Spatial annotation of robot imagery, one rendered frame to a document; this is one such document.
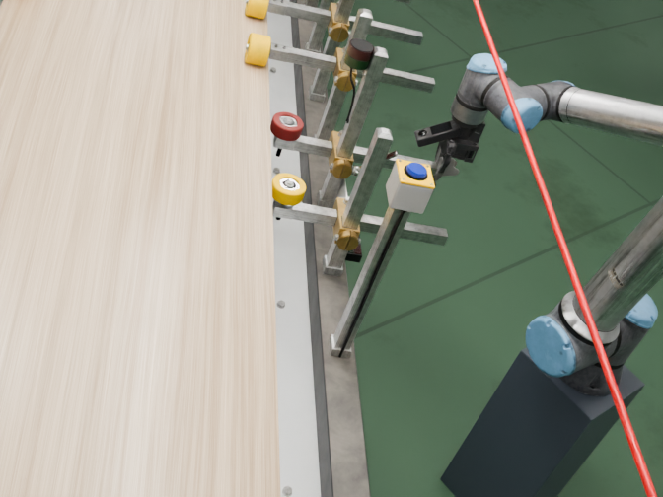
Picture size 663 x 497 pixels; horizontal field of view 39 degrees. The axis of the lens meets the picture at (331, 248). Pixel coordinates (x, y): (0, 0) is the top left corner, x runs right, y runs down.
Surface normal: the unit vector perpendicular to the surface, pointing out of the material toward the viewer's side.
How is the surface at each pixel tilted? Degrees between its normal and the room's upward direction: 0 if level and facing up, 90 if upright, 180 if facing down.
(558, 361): 95
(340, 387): 0
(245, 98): 0
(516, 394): 90
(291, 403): 0
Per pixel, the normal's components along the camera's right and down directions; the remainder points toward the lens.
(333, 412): 0.28, -0.72
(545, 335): -0.83, 0.25
